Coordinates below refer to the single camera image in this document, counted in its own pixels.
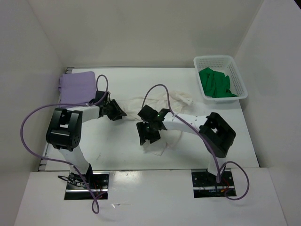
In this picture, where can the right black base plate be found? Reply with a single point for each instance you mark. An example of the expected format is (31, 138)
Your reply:
(205, 185)

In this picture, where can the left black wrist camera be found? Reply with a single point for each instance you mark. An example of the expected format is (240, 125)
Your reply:
(102, 98)

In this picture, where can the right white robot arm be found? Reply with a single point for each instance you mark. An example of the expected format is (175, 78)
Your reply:
(217, 135)

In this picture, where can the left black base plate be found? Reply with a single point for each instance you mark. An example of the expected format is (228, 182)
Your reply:
(77, 190)

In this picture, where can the white plastic basket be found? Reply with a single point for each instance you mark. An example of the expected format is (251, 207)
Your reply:
(224, 64)

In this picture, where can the green t-shirt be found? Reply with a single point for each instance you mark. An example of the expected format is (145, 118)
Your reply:
(215, 84)

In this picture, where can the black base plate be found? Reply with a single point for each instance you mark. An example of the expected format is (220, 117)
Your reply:
(205, 185)
(77, 190)

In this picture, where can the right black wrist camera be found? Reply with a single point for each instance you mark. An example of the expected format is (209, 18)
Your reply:
(147, 113)

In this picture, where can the purple t-shirt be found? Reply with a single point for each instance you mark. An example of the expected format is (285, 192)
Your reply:
(77, 88)

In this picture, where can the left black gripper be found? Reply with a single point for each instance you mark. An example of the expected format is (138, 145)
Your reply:
(114, 109)

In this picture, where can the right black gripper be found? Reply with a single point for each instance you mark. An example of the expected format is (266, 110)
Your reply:
(149, 125)

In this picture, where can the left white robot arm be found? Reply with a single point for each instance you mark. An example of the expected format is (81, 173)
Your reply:
(64, 133)

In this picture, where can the cream white t-shirt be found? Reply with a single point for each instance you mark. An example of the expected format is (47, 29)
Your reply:
(180, 103)

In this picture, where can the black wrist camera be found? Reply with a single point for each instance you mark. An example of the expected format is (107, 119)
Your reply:
(147, 113)
(102, 98)

